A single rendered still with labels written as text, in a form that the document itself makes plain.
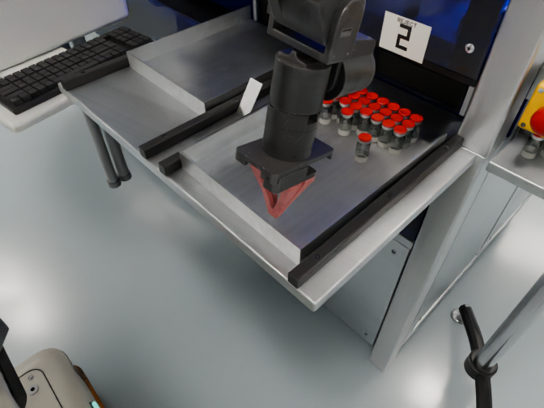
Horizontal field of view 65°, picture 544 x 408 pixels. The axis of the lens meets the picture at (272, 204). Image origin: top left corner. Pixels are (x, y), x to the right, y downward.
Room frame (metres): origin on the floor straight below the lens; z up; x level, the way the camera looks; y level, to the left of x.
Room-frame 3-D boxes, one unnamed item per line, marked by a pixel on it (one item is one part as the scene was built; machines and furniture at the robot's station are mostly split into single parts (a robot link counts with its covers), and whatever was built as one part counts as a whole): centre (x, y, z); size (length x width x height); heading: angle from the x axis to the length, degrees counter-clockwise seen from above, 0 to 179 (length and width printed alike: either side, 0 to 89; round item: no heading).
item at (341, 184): (0.53, -0.07, 0.90); 0.34 x 0.26 x 0.04; 133
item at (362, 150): (0.53, -0.14, 0.90); 0.02 x 0.02 x 0.04
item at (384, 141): (0.61, -0.15, 0.91); 0.18 x 0.02 x 0.05; 43
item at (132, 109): (0.68, 0.02, 0.87); 0.70 x 0.48 x 0.02; 44
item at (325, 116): (0.63, -0.09, 0.91); 0.02 x 0.02 x 0.05
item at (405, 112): (0.64, -0.18, 0.91); 0.18 x 0.02 x 0.05; 43
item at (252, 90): (0.63, 0.08, 0.91); 0.14 x 0.03 x 0.06; 135
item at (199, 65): (0.85, 0.09, 0.90); 0.34 x 0.26 x 0.04; 134
